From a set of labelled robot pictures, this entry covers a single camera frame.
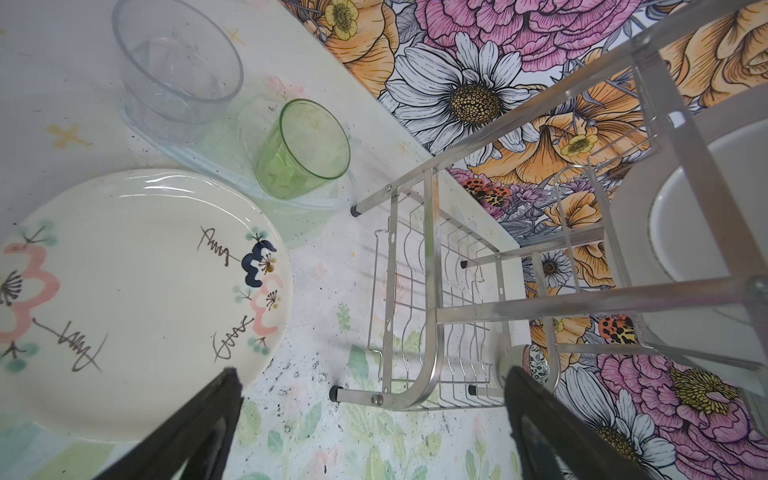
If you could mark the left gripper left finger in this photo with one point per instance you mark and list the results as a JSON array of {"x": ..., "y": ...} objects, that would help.
[{"x": 194, "y": 442}]

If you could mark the mint green plate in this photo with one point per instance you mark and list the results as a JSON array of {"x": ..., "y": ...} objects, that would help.
[{"x": 663, "y": 237}]

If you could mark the chrome two-tier dish rack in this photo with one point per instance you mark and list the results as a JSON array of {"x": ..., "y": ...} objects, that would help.
[{"x": 659, "y": 100}]

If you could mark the clear glass cup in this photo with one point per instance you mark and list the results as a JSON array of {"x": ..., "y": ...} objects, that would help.
[{"x": 179, "y": 69}]

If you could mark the pink black patterned bowl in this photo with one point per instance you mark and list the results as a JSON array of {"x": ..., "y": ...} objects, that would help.
[{"x": 536, "y": 364}]

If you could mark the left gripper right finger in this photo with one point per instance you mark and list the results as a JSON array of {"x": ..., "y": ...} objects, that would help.
[{"x": 545, "y": 431}]

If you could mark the clear glass plate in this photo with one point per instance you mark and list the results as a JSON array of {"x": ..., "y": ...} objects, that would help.
[{"x": 227, "y": 148}]

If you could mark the green tinted glass cup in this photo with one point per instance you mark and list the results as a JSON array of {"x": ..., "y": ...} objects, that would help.
[{"x": 305, "y": 149}]

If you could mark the cream white plate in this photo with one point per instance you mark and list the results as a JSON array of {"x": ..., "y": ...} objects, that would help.
[{"x": 123, "y": 296}]

